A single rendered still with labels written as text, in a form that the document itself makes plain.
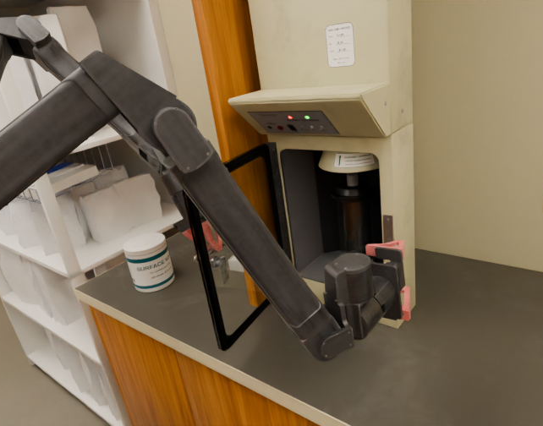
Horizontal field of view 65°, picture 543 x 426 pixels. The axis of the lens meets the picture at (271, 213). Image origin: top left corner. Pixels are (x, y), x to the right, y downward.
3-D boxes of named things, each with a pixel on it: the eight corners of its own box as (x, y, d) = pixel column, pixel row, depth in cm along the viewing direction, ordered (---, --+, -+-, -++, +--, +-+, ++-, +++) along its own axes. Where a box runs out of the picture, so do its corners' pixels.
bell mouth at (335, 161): (341, 150, 114) (339, 129, 112) (405, 153, 103) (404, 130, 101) (304, 170, 102) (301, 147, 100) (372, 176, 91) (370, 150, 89)
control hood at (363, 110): (266, 132, 104) (260, 90, 100) (392, 134, 84) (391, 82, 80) (233, 144, 96) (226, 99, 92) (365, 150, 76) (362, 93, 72)
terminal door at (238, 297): (288, 283, 117) (267, 141, 102) (222, 355, 94) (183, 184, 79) (286, 283, 118) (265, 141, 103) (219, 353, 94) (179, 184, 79)
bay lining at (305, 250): (340, 237, 133) (331, 125, 120) (423, 253, 117) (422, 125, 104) (295, 274, 116) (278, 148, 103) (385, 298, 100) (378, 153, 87)
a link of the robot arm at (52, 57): (22, 55, 99) (8, 23, 89) (42, 41, 101) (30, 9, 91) (160, 178, 99) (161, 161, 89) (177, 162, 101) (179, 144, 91)
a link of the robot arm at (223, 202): (128, 121, 52) (138, 127, 42) (166, 95, 53) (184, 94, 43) (297, 340, 70) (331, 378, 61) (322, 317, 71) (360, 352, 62)
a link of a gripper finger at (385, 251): (418, 232, 75) (397, 254, 69) (421, 267, 78) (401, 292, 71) (382, 228, 80) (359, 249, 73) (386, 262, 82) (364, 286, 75)
